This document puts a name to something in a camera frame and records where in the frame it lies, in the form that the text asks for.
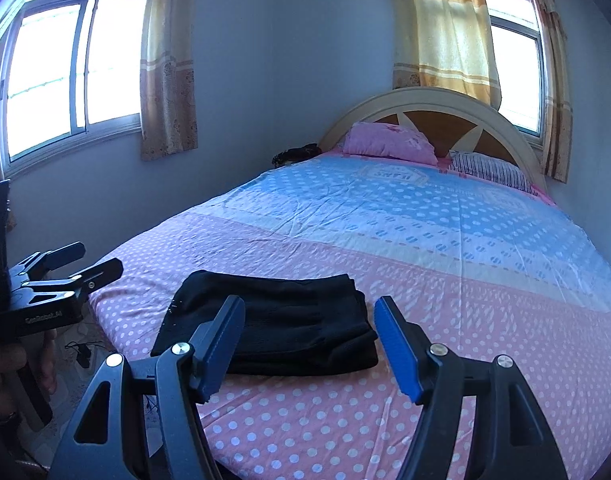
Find striped pillow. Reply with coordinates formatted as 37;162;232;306
450;151;532;193

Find window behind headboard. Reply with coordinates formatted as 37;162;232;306
487;0;544;143

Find left wall window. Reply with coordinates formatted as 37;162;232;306
0;0;146;177

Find black object beside bed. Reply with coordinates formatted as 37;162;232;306
272;143;322;168

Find cream wooden headboard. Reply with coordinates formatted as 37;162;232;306
319;88;547;191

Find brown curtain on left window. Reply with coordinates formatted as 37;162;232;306
139;0;198;160

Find yellow curtain right of window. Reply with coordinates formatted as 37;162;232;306
532;0;573;183

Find pink pillow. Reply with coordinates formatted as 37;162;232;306
342;122;438;166

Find yellow curtain behind headboard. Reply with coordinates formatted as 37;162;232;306
392;0;502;110

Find pink and blue bedsheet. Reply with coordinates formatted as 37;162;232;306
90;153;611;479

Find black pants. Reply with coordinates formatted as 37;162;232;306
150;270;378;377

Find black cable on floor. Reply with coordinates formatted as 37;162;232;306
63;340;109;370

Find left hand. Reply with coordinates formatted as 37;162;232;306
0;330;57;420

